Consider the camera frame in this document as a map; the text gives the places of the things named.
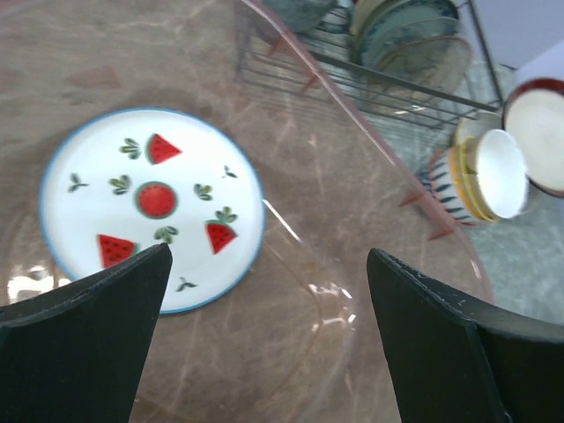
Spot metal wire dish rack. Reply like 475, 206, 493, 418
234, 1, 503, 130

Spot stacked patterned ceramic bowls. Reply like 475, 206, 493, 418
416, 112, 530, 226

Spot white watermelon pattern plate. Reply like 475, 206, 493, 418
39, 108, 266, 314

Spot cream plate in rack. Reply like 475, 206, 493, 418
350, 0, 394, 36

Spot pink transparent plastic bin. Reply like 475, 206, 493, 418
1, 1, 493, 422

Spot beige crackle plate in rack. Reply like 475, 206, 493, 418
376, 36, 472, 94

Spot red rimmed cream plate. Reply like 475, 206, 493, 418
502, 78, 563, 198

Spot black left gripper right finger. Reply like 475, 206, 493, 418
367, 249, 563, 422

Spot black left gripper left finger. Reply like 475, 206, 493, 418
1, 243, 172, 422

